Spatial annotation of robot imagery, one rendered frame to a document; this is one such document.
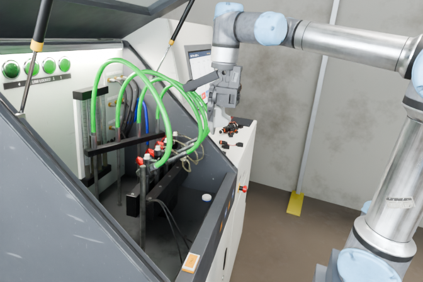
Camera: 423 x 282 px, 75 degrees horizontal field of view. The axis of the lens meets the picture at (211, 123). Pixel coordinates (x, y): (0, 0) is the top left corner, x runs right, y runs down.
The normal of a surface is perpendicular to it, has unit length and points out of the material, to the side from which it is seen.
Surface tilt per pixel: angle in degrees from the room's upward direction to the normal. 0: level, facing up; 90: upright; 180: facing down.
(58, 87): 90
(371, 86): 90
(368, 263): 98
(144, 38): 90
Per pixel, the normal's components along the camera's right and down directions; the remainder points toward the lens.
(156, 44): -0.26, 0.28
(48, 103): 0.96, 0.15
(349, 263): -0.65, 0.31
